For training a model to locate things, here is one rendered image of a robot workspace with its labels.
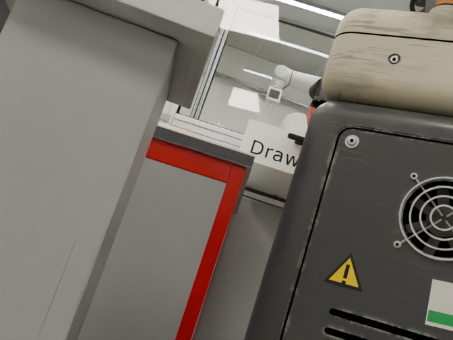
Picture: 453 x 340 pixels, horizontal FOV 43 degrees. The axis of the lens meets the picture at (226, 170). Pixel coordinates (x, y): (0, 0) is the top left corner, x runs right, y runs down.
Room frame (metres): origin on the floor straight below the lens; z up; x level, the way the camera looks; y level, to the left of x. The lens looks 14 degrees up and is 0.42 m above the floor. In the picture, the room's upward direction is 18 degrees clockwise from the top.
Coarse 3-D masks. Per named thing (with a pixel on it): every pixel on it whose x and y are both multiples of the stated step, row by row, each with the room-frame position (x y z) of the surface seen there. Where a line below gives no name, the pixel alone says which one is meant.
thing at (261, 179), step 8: (256, 168) 1.52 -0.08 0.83; (264, 168) 1.50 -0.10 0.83; (256, 176) 1.61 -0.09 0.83; (264, 176) 1.58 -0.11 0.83; (272, 176) 1.55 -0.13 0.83; (280, 176) 1.52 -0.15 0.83; (288, 176) 1.50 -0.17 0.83; (248, 184) 1.74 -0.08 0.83; (256, 184) 1.70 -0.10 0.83; (264, 184) 1.67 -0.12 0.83; (272, 184) 1.64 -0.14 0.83; (280, 184) 1.61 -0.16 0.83; (288, 184) 1.58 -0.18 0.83; (272, 192) 1.74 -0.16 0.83; (280, 192) 1.70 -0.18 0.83
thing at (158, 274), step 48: (192, 144) 1.16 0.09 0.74; (144, 192) 1.17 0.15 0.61; (192, 192) 1.17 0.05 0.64; (240, 192) 1.42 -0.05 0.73; (144, 240) 1.17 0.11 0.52; (192, 240) 1.17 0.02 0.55; (96, 288) 1.17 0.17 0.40; (144, 288) 1.17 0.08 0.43; (192, 288) 1.17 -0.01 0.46; (96, 336) 1.17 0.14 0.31; (144, 336) 1.17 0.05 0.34; (192, 336) 1.50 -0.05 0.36
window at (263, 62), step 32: (224, 0) 1.78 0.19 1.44; (256, 0) 1.78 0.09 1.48; (288, 0) 1.77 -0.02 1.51; (320, 0) 1.77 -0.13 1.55; (352, 0) 1.76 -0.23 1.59; (384, 0) 1.76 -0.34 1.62; (224, 32) 1.78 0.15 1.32; (256, 32) 1.78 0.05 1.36; (288, 32) 1.77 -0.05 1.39; (320, 32) 1.77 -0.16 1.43; (224, 64) 1.78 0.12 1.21; (256, 64) 1.77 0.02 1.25; (288, 64) 1.77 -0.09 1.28; (320, 64) 1.76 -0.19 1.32; (224, 96) 1.78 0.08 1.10; (256, 96) 1.77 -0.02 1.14; (288, 96) 1.77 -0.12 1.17; (288, 128) 1.77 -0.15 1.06
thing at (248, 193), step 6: (168, 126) 1.77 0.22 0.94; (186, 132) 1.76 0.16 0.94; (192, 132) 1.76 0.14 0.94; (204, 138) 1.76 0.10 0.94; (210, 138) 1.76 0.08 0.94; (222, 144) 1.76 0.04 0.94; (228, 144) 1.76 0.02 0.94; (246, 192) 1.75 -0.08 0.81; (252, 192) 1.75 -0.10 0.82; (258, 192) 1.75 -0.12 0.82; (264, 192) 1.75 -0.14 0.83; (252, 198) 1.76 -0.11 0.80; (258, 198) 1.75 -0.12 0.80; (264, 198) 1.75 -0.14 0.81; (270, 198) 1.75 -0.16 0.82; (276, 198) 1.75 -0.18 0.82; (282, 198) 1.75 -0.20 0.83; (270, 204) 1.76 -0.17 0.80; (276, 204) 1.75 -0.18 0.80; (282, 204) 1.75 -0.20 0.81
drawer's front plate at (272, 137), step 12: (252, 120) 1.42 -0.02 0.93; (252, 132) 1.42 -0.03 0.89; (264, 132) 1.42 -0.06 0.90; (276, 132) 1.41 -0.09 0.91; (288, 132) 1.41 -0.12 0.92; (252, 144) 1.42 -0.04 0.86; (264, 144) 1.41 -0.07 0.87; (276, 144) 1.41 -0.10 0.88; (288, 144) 1.41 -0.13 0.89; (264, 156) 1.41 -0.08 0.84; (276, 156) 1.41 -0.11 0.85; (276, 168) 1.41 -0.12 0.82; (288, 168) 1.41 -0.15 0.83
